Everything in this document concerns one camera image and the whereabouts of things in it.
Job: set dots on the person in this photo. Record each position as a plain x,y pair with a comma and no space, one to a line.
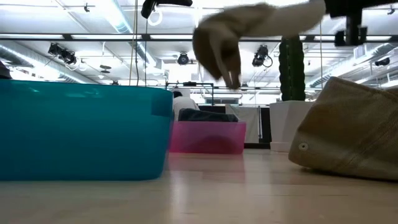
185,107

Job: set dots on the red translucent plastic bin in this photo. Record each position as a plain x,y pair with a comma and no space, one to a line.
208,137

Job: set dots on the black table edge rail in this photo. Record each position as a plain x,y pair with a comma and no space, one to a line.
258,145

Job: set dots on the white cloth panel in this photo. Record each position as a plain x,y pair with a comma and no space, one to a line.
245,124

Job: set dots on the black overhead frame bar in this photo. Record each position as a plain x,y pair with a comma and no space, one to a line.
66,37

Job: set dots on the white plant pot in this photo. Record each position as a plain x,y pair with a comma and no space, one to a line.
286,124

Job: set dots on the small black track light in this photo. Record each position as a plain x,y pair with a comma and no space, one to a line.
86,7
391,10

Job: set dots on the blue plastic bin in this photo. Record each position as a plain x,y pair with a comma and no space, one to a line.
77,133

